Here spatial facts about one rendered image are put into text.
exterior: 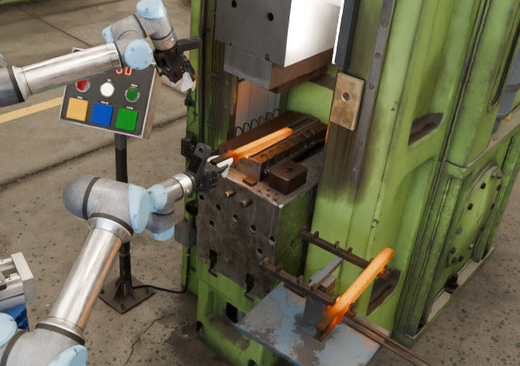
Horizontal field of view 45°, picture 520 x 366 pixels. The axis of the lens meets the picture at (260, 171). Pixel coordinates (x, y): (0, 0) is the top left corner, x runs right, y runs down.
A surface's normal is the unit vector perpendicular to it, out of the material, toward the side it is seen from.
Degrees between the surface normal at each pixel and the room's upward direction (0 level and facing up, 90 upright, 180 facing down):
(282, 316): 0
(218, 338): 89
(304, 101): 90
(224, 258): 90
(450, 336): 0
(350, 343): 0
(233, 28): 90
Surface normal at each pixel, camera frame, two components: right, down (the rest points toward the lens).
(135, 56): 0.40, 0.51
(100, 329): 0.09, -0.84
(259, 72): -0.64, 0.36
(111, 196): -0.09, -0.54
